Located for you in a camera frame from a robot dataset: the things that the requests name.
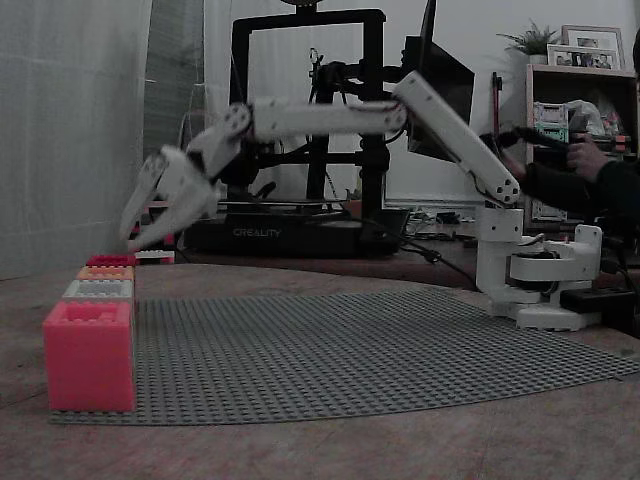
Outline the black leader arm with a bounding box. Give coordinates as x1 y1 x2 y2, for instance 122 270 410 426
478 125 589 157

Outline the dark sleeved forearm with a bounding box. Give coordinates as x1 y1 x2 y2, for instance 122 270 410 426
521 158 640 224

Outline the red hollow Lego block tower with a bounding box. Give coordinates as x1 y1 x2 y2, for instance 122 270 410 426
86 254 137 269

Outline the orange brick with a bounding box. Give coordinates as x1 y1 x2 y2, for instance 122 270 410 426
75 266 137 282

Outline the grey brick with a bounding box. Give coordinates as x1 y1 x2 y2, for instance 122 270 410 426
63 279 136 304

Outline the large pink brick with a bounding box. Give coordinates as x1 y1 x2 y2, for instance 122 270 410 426
42 301 137 413

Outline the grey studded baseplate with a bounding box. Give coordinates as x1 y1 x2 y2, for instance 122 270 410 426
48 285 640 426

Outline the green and white box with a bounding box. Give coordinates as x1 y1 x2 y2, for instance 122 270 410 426
531 100 572 146

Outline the person's hand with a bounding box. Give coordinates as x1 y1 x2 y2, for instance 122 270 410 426
566 137 612 184

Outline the black Creality 3D printer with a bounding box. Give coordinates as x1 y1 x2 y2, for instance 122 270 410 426
182 7 412 259

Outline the white sheer curtain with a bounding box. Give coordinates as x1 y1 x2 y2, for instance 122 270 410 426
0 0 154 282

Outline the black computer monitor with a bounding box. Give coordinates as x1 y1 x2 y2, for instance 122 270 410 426
401 0 476 164

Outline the red and black pen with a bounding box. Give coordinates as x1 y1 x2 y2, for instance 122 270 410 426
491 71 503 135

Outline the small potted green plant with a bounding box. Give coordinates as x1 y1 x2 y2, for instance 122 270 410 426
496 19 562 66

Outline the wooden shelf unit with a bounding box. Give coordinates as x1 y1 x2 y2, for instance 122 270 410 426
525 63 640 224

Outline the clear plastic bag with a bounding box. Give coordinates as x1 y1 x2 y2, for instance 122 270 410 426
566 98 604 136

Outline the black power strip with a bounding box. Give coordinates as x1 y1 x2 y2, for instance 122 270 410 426
559 286 640 322

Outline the brick tower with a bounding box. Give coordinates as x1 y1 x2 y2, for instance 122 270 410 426
126 197 177 265

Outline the black cable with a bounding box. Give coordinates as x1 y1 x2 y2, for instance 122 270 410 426
398 234 482 292

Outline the small white picture frame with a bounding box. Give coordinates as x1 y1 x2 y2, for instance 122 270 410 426
546 43 622 70

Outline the large white picture frame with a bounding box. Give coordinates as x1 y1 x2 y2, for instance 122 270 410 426
561 24 627 69

